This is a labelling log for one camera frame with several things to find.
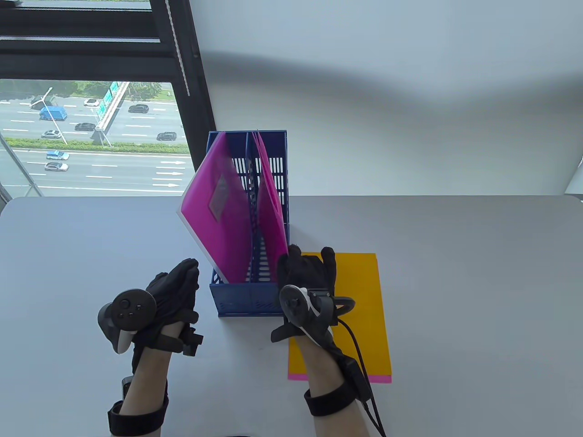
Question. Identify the orange cardstock sheet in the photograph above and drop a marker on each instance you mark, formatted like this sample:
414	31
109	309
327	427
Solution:
360	296

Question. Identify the person's right hand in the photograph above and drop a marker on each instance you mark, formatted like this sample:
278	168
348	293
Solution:
309	273

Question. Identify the grey right hand controller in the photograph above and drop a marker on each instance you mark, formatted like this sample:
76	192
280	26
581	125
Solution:
296	309

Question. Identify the white street lamp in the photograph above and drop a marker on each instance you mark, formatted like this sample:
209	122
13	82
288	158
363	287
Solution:
54	120

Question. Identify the grey slanted window bar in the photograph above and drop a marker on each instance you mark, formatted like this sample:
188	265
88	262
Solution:
21	166

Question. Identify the person's left hand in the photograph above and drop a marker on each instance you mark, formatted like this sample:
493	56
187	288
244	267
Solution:
177	296

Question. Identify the grey hand controller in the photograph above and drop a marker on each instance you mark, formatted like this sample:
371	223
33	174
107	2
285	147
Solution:
130	309
296	309

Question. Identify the person's right forearm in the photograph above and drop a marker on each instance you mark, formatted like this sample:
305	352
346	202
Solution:
328	373

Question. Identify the black forearm box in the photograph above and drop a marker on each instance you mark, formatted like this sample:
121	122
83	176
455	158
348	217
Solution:
357	378

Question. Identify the black window frame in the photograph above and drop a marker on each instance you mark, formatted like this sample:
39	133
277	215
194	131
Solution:
191	68

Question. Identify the grey forearm box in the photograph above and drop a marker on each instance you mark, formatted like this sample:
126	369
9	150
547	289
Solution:
126	387

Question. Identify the grey left hand controller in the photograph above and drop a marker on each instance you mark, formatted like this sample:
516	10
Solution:
130	309

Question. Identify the clear L-shaped folder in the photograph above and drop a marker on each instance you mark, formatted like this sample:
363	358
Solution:
181	214

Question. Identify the pink L-shaped folder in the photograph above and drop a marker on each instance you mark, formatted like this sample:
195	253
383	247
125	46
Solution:
271	214
218	227

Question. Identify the green road sign gantry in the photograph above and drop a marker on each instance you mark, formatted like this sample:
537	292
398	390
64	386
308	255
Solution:
109	104

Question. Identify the blue perforated file holder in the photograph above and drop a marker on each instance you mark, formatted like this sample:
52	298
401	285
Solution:
250	300

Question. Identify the person's left forearm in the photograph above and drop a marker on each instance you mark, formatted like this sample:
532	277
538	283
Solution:
145	382

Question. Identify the pink cardstock sheet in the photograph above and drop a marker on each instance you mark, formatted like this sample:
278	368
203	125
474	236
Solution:
373	378

